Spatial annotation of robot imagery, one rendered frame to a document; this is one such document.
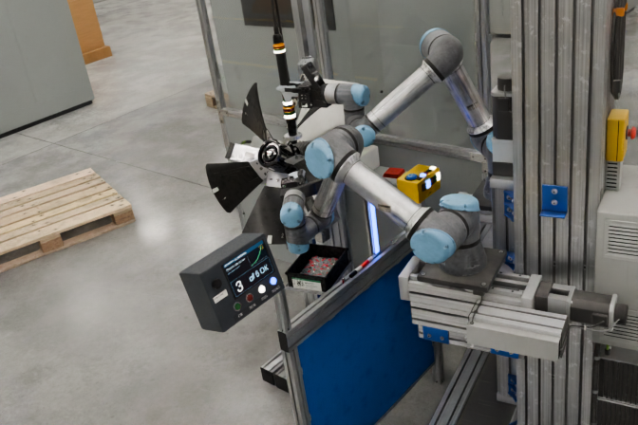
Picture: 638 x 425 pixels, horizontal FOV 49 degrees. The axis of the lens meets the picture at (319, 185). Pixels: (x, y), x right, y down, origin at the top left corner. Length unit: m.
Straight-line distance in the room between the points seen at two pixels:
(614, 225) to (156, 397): 2.33
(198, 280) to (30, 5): 6.42
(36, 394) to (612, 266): 2.84
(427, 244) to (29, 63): 6.61
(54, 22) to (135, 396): 5.39
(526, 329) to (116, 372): 2.35
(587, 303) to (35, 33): 6.90
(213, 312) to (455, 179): 1.57
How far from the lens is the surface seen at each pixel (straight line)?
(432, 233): 2.01
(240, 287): 2.07
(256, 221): 2.75
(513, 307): 2.22
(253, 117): 2.97
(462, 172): 3.22
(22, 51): 8.15
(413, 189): 2.75
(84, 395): 3.83
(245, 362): 3.68
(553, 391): 2.67
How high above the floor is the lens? 2.25
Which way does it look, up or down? 25 degrees down
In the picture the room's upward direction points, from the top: 8 degrees counter-clockwise
